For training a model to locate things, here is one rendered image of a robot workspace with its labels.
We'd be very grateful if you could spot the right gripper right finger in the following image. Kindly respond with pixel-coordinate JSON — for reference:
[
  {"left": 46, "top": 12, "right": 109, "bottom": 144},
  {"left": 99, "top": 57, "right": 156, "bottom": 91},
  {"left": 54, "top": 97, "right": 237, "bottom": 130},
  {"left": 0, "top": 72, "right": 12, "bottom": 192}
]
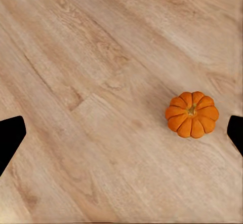
[{"left": 227, "top": 115, "right": 243, "bottom": 156}]

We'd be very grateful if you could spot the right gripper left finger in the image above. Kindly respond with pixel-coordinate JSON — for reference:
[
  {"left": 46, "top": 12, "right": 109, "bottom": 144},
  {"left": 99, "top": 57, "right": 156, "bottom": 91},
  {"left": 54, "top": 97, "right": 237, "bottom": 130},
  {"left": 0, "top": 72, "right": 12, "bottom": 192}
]
[{"left": 0, "top": 115, "right": 26, "bottom": 176}]

